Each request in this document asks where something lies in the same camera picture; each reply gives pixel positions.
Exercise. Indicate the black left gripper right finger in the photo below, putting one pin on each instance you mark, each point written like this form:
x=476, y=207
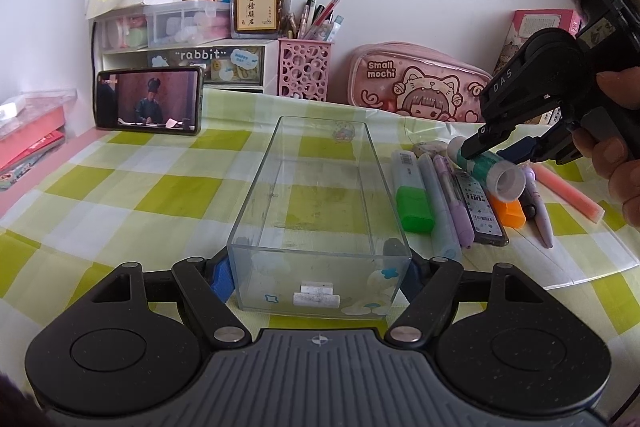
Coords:
x=430, y=286

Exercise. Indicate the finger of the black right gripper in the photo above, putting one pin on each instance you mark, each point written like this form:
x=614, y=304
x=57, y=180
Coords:
x=494, y=132
x=556, y=144

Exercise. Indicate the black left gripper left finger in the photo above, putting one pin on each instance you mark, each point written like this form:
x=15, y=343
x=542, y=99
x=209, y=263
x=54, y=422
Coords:
x=204, y=287

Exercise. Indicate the green white glue stick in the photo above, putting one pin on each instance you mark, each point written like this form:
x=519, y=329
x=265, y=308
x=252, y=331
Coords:
x=499, y=177

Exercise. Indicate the purple clear mechanical pen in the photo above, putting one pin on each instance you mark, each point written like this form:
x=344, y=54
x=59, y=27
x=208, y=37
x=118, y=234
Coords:
x=457, y=208

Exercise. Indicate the green white highlighter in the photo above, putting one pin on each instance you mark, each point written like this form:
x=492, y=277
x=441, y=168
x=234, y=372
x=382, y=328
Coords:
x=413, y=207

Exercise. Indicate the pink orange highlighter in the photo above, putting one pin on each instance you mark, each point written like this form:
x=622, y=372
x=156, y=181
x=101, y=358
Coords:
x=509, y=214

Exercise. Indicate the clear plastic organizer box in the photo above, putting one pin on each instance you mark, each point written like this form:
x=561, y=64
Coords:
x=318, y=234

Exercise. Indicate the lilac chunky pen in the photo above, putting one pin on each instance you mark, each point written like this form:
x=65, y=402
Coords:
x=534, y=208

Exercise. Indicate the right hand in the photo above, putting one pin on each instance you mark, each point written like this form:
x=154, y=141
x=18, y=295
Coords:
x=610, y=157

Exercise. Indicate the pink eraser stick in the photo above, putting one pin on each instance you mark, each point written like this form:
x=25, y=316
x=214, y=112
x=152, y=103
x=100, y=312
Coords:
x=581, y=202

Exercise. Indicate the pink small mochi pencil case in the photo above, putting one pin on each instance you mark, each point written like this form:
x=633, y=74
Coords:
x=415, y=81

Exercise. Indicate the green checked tablecloth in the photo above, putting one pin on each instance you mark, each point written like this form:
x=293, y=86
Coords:
x=105, y=199

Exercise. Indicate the pink perforated pen holder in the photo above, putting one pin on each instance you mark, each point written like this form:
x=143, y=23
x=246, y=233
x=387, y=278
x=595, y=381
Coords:
x=304, y=67

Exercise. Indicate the red pen in holder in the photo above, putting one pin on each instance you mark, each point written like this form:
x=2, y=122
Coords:
x=326, y=12

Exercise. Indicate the smartphone playing video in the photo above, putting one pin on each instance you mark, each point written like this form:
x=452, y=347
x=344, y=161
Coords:
x=164, y=100

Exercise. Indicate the white rabbit drawer unit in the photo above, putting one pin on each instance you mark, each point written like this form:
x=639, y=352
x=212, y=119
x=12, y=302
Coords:
x=228, y=64

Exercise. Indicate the pink red book stack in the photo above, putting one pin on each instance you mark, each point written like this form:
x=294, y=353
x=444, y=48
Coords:
x=32, y=124

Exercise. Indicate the clear plastic drawer box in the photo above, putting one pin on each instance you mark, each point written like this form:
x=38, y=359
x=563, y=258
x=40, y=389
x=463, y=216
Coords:
x=183, y=23

